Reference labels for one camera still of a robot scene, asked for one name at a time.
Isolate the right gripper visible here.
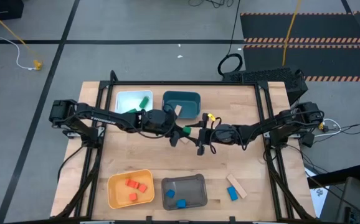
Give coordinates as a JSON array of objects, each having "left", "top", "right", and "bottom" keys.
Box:
[{"left": 182, "top": 113, "right": 242, "bottom": 156}]

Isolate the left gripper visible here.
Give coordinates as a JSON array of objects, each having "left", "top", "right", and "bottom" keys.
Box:
[{"left": 141, "top": 107, "right": 184, "bottom": 147}]

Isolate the long wooden block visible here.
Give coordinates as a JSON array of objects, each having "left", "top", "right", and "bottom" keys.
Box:
[{"left": 226, "top": 174, "right": 248, "bottom": 199}]

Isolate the rectangular blue block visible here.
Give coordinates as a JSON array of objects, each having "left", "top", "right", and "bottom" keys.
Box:
[{"left": 227, "top": 185, "right": 239, "bottom": 202}]

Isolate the teal plastic bin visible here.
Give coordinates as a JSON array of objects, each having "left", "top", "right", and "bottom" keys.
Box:
[{"left": 162, "top": 90, "right": 202, "bottom": 120}]

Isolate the grey translucent plastic bin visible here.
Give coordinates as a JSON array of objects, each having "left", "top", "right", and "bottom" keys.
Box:
[{"left": 161, "top": 173, "right": 208, "bottom": 211}]

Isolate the white plastic bin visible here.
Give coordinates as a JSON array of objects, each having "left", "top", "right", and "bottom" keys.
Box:
[{"left": 115, "top": 90, "right": 154, "bottom": 114}]

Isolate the black perforated computer case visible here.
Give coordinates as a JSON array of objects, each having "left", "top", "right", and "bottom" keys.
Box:
[{"left": 222, "top": 67, "right": 309, "bottom": 106}]

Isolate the orange plastic bin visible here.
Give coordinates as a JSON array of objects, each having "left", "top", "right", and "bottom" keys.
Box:
[{"left": 107, "top": 169, "right": 155, "bottom": 210}]

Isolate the black power adapter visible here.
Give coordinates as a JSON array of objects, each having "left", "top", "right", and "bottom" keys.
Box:
[{"left": 301, "top": 132, "right": 316, "bottom": 149}]

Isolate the black hazard-striped floor mat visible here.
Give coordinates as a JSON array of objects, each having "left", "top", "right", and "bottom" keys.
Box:
[{"left": 240, "top": 11, "right": 360, "bottom": 83}]

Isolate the white paper sheet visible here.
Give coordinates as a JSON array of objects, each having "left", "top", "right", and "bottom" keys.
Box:
[{"left": 304, "top": 167, "right": 326, "bottom": 218}]

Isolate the dark equipment box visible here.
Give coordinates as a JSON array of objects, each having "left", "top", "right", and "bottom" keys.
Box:
[{"left": 335, "top": 176, "right": 360, "bottom": 224}]

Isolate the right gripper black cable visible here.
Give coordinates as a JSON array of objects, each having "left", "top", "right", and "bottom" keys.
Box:
[{"left": 209, "top": 116, "right": 226, "bottom": 155}]

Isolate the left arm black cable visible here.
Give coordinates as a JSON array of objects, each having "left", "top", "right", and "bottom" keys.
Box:
[{"left": 126, "top": 123, "right": 174, "bottom": 140}]

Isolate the black aluminium rig frame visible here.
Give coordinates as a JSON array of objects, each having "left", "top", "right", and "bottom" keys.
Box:
[{"left": 50, "top": 70, "right": 316, "bottom": 224}]

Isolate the black coiled floor cable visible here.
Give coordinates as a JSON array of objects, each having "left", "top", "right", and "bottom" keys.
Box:
[{"left": 217, "top": 0, "right": 244, "bottom": 77}]

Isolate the black base cable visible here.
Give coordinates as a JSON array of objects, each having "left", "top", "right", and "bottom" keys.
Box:
[{"left": 57, "top": 145, "right": 86, "bottom": 184}]

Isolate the black cable bundle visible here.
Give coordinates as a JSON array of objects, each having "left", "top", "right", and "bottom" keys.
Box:
[{"left": 187, "top": 0, "right": 234, "bottom": 9}]

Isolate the white power cable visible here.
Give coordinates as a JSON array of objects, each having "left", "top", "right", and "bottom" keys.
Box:
[{"left": 320, "top": 118, "right": 342, "bottom": 138}]

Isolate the yellow hanging cable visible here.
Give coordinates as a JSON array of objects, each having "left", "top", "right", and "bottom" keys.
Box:
[{"left": 282, "top": 0, "right": 302, "bottom": 67}]

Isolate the thin black cable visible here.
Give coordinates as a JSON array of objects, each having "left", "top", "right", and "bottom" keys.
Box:
[{"left": 323, "top": 117, "right": 360, "bottom": 134}]

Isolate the yellow floor cable with plug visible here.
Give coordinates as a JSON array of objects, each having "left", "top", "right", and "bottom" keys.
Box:
[{"left": 0, "top": 3, "right": 43, "bottom": 71}]

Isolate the white floor cable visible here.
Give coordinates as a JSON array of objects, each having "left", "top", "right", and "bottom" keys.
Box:
[{"left": 0, "top": 0, "right": 36, "bottom": 71}]

